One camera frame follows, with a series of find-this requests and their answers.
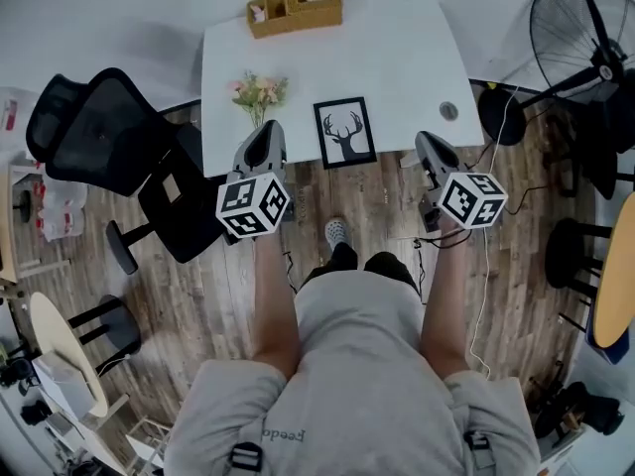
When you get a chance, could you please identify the person's right forearm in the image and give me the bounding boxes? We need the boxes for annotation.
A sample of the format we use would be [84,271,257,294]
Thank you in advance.
[418,214,491,382]

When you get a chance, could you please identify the person's grey shoe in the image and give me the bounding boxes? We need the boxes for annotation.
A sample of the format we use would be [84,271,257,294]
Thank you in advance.
[323,217,350,250]

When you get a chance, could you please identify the yellow woven organiser box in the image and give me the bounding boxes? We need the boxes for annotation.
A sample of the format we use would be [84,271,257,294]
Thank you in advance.
[246,0,345,41]

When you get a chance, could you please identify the black standing fan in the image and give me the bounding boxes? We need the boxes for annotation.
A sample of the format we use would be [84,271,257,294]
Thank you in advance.
[477,0,635,201]

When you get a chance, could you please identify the black floor cable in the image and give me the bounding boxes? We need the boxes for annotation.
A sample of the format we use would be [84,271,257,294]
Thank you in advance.
[504,183,548,217]

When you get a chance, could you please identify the black strap buckle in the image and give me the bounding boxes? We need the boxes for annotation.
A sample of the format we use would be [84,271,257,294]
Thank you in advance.
[226,440,265,476]
[462,428,498,471]

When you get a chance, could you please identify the black round stool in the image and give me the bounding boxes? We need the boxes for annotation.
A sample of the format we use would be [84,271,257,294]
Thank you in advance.
[65,294,143,377]
[544,216,614,334]

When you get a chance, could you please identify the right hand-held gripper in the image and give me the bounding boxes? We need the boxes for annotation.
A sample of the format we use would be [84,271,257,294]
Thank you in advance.
[414,130,510,232]

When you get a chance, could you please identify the white box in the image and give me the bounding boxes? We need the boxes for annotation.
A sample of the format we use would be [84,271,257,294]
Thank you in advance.
[31,348,99,419]

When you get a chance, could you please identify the person's black trousers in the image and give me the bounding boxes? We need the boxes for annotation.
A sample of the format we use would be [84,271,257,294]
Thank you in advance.
[301,242,419,295]

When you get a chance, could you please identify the person's left forearm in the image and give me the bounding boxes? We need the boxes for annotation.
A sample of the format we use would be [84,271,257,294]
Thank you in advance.
[249,234,303,382]

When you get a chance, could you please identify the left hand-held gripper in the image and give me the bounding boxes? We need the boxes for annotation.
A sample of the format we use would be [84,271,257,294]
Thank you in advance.
[215,119,292,241]

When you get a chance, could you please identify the black mesh office chair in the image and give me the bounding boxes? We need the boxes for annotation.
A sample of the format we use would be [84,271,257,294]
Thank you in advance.
[25,66,235,276]

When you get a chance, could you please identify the round light wooden table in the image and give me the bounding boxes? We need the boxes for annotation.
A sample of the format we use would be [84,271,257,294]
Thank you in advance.
[591,193,635,352]
[29,291,109,418]

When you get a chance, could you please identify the black equipment pile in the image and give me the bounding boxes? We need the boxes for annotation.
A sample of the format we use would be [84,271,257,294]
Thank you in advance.
[532,379,626,441]

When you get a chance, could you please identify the clear bags with red items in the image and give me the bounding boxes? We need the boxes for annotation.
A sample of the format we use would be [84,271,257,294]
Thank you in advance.
[28,165,89,243]

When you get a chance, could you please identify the white cable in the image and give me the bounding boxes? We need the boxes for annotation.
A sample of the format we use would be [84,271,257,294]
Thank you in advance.
[467,85,521,382]

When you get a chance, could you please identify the person's grey shirt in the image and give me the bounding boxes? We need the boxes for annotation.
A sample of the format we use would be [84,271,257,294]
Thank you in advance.
[163,269,543,476]

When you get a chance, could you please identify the glass vase with pink flowers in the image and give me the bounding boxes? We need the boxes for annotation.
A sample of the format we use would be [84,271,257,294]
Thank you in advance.
[228,68,291,131]

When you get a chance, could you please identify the black deer picture frame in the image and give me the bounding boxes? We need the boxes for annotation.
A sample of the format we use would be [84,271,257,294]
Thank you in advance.
[312,96,379,171]

